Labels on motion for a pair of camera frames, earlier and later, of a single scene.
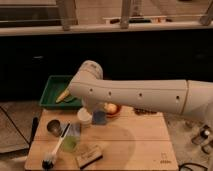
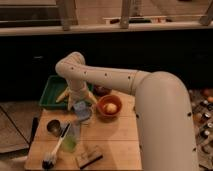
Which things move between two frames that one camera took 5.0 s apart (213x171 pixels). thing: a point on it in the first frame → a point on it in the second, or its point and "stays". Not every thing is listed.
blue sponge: (98, 117) → (81, 109)
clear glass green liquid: (71, 140) stays
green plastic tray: (55, 86) stays
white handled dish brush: (49, 159) stays
